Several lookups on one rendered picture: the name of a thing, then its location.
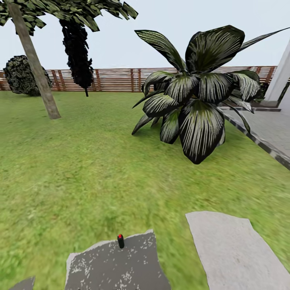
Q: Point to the insectifuge atomizer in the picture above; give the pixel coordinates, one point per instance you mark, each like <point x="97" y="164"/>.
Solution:
<point x="121" y="241"/>

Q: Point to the tree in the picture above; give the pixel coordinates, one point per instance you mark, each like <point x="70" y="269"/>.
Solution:
<point x="24" y="14"/>
<point x="75" y="42"/>

